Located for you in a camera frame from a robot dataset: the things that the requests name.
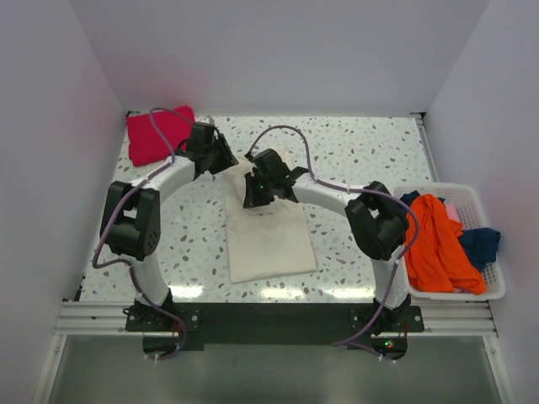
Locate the cream white t shirt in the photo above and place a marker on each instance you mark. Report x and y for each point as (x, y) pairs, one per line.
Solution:
(264, 242)

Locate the navy blue t shirt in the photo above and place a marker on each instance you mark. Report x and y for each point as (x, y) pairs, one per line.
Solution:
(481, 245)

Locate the white plastic laundry basket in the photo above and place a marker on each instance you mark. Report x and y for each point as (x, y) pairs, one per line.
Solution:
(471, 216)

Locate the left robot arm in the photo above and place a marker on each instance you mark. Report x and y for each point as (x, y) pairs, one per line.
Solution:
(131, 225)

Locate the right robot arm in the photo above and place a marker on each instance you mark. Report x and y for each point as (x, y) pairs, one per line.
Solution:
(376, 218)

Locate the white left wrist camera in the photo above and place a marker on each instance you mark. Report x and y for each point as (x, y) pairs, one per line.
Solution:
(209, 120)

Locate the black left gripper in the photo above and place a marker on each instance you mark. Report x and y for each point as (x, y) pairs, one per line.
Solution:
(227, 159)

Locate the pink garment in basket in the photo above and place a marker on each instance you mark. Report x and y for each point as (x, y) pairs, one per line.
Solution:
(452, 212)

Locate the folded red t shirt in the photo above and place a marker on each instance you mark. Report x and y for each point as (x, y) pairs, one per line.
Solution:
(146, 146)

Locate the orange t shirt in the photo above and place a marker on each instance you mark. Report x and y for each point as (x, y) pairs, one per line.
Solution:
(437, 263)

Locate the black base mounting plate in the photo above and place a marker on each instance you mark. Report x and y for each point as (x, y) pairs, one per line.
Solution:
(196, 325)

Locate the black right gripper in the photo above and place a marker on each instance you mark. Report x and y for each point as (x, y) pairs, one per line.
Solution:
(252, 199)

